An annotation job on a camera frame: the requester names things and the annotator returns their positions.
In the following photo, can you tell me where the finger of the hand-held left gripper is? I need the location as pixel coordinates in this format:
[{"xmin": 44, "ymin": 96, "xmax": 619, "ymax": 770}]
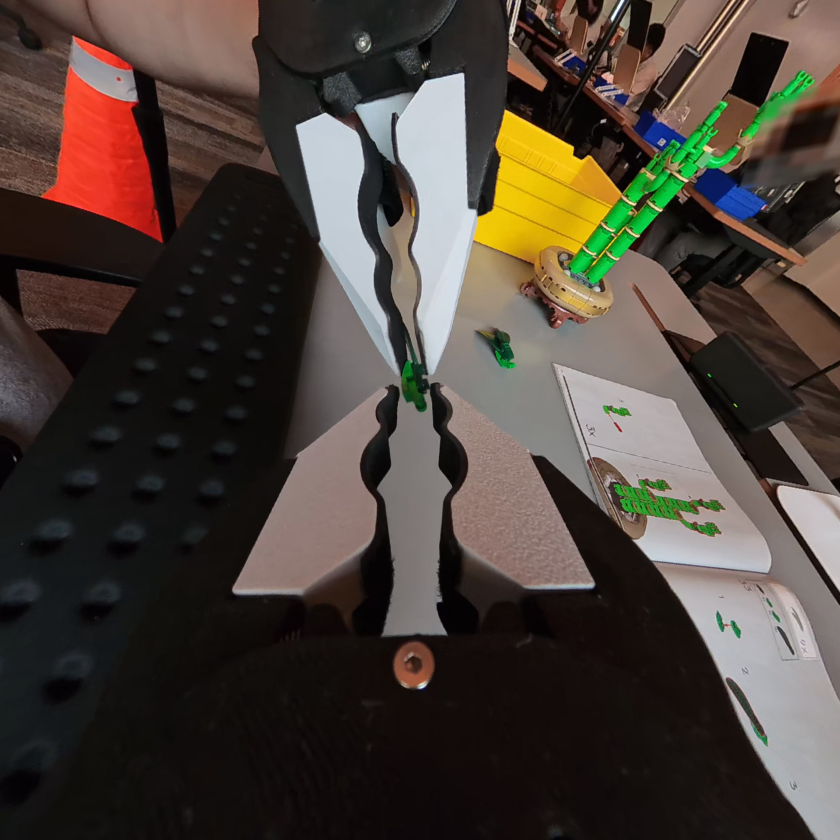
[
  {"xmin": 295, "ymin": 110, "xmax": 413, "ymax": 376},
  {"xmin": 354, "ymin": 72, "xmax": 480, "ymax": 376}
]

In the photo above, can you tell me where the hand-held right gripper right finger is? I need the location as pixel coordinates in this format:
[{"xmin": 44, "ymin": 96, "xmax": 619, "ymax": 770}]
[{"xmin": 430, "ymin": 382, "xmax": 596, "ymax": 636}]

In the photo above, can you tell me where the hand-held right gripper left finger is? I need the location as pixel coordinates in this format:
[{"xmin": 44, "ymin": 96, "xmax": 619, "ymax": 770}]
[{"xmin": 231, "ymin": 386, "xmax": 401, "ymax": 636}]

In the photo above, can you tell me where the green lego leaf assembly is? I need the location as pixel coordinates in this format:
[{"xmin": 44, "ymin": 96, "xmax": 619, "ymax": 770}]
[{"xmin": 399, "ymin": 341, "xmax": 432, "ymax": 412}]

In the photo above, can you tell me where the person's left forearm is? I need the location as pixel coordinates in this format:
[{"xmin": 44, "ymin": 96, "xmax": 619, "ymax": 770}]
[{"xmin": 85, "ymin": 0, "xmax": 263, "ymax": 99}]

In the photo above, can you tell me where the dark green lego leaf piece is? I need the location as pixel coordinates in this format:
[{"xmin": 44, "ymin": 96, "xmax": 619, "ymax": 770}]
[{"xmin": 476, "ymin": 328, "xmax": 517, "ymax": 370}]

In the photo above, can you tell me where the green lego bamboo model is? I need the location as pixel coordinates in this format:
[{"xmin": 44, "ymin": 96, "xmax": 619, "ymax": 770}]
[{"xmin": 521, "ymin": 69, "xmax": 818, "ymax": 329}]

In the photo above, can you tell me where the lego instruction booklet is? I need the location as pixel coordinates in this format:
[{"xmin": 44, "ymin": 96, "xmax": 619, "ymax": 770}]
[{"xmin": 553, "ymin": 363, "xmax": 840, "ymax": 840}]

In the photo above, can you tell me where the yellow plastic bin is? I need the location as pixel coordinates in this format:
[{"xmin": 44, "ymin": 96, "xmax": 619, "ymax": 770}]
[{"xmin": 472, "ymin": 108, "xmax": 623, "ymax": 265}]

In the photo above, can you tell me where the blue storage bin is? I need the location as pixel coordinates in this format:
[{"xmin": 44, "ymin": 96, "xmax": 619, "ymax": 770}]
[
  {"xmin": 694, "ymin": 169, "xmax": 769, "ymax": 219},
  {"xmin": 635, "ymin": 110, "xmax": 689, "ymax": 148}
]

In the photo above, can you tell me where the orange traffic cone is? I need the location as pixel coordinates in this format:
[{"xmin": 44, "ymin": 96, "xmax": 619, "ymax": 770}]
[{"xmin": 41, "ymin": 36, "xmax": 165, "ymax": 242}]

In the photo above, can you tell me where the black box with green lights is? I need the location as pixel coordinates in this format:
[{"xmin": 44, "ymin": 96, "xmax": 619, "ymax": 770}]
[{"xmin": 688, "ymin": 330, "xmax": 807, "ymax": 432}]

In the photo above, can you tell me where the black office chair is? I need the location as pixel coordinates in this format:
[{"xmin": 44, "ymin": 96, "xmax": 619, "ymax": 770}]
[{"xmin": 0, "ymin": 189, "xmax": 166, "ymax": 368}]

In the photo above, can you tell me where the long wooden desk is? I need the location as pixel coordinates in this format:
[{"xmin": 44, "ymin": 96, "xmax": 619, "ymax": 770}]
[{"xmin": 508, "ymin": 20, "xmax": 808, "ymax": 266}]

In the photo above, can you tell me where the black monitor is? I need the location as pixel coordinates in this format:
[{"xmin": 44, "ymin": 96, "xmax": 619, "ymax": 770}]
[{"xmin": 730, "ymin": 33, "xmax": 790, "ymax": 107}]

